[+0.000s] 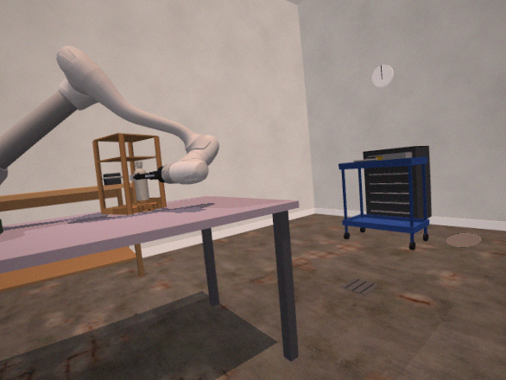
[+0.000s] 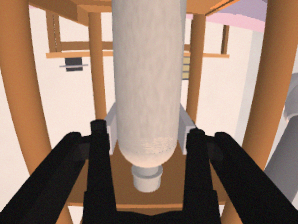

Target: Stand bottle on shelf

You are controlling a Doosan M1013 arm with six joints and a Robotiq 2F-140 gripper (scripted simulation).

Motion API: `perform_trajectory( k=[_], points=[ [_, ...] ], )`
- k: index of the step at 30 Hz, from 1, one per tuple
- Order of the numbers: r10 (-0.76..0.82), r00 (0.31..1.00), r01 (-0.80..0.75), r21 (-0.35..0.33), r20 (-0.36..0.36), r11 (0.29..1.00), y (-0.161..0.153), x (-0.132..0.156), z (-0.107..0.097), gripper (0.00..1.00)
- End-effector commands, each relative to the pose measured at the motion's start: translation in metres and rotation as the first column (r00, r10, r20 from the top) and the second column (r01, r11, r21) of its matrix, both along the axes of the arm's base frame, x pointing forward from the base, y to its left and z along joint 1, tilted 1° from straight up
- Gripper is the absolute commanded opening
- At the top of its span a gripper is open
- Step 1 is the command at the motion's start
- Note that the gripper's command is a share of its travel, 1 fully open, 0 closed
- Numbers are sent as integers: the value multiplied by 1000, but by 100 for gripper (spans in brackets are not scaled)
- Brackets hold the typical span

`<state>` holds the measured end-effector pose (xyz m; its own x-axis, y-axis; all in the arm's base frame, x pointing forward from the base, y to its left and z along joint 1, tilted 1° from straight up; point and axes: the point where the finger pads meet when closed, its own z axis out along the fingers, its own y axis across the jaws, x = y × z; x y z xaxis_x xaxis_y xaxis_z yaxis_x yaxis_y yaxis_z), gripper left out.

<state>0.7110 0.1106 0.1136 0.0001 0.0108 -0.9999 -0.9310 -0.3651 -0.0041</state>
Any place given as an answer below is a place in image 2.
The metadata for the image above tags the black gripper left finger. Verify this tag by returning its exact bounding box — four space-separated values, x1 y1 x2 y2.
0 102 119 224

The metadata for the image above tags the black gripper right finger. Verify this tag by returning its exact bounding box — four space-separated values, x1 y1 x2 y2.
177 103 298 224

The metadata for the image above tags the beige bottle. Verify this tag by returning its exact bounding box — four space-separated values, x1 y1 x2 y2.
111 0 187 192

